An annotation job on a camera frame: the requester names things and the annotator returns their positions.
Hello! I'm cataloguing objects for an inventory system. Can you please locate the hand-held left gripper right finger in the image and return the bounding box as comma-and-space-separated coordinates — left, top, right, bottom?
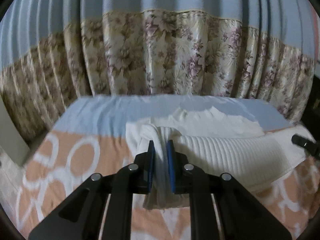
167, 139, 293, 240

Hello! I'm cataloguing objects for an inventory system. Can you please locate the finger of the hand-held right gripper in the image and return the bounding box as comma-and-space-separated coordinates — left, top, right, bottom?
291, 134, 320, 160

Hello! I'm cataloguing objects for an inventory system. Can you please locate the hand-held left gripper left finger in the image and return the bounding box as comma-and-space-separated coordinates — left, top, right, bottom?
28, 140, 155, 240

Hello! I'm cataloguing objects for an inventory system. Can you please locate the light blue bed sheet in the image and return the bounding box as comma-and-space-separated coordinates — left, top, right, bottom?
54, 95, 293, 140

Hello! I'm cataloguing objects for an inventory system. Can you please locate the white knit sweater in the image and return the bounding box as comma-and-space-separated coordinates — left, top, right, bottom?
125, 106, 317, 210

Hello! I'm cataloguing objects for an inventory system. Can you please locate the black and silver water dispenser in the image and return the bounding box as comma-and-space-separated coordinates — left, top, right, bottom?
302, 64, 320, 128

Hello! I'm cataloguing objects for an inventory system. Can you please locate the blue and floral curtain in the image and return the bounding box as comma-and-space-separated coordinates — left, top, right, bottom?
0, 0, 320, 140

